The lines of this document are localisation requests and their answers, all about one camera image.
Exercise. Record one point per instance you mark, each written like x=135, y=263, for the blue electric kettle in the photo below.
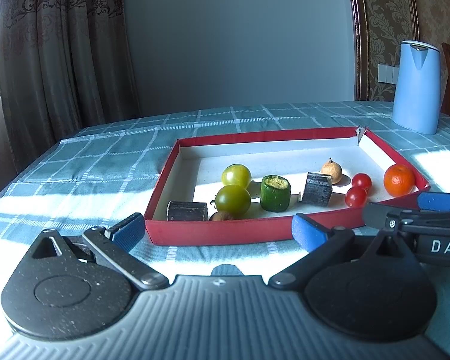
x=417, y=99

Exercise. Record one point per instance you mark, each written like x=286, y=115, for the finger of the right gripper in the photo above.
x=433, y=201
x=395, y=218

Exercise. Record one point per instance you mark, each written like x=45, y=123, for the brown longan fruit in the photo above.
x=221, y=216
x=333, y=170

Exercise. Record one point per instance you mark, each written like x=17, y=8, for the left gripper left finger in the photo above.
x=112, y=246

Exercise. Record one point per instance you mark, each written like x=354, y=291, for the orange tangerine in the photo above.
x=399, y=180

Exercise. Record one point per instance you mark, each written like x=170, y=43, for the dark sugarcane piece pale top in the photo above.
x=318, y=189

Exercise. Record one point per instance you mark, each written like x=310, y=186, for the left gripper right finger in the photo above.
x=323, y=246

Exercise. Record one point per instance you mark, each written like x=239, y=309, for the yellow green tomato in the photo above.
x=234, y=199
x=236, y=174

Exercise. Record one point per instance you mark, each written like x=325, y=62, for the teal plaid tablecloth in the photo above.
x=104, y=173

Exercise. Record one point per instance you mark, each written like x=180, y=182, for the red shallow cardboard tray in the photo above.
x=193, y=170

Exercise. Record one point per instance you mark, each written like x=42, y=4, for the brown patterned curtain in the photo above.
x=64, y=65

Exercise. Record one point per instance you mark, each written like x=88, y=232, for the green cucumber chunk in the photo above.
x=275, y=193

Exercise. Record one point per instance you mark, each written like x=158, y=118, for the red cherry tomato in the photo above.
x=356, y=197
x=362, y=180

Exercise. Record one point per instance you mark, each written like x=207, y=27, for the dark sugarcane piece in tray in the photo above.
x=187, y=211

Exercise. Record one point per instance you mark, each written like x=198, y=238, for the white wall switch panel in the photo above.
x=387, y=74

